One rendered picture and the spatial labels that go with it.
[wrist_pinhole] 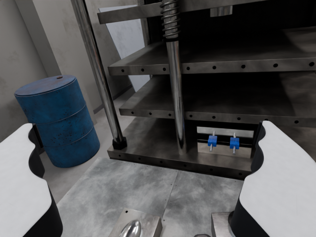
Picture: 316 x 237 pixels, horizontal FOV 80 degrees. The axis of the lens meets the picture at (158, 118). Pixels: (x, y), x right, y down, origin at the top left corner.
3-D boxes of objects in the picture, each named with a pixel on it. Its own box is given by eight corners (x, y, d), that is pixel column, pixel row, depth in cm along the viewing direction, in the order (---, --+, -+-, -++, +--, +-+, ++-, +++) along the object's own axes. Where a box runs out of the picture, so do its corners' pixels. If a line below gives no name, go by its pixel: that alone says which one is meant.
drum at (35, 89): (80, 133, 299) (55, 72, 251) (110, 142, 266) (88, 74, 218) (41, 160, 252) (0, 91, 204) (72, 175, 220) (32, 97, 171)
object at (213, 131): (250, 158, 99) (254, 130, 90) (197, 152, 108) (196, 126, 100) (247, 112, 138) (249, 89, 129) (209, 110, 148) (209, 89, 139)
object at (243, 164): (375, 200, 78) (382, 190, 75) (108, 157, 125) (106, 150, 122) (312, 106, 144) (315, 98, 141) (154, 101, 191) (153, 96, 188)
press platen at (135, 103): (356, 130, 76) (361, 120, 74) (120, 115, 116) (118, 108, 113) (305, 72, 135) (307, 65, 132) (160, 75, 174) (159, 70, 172)
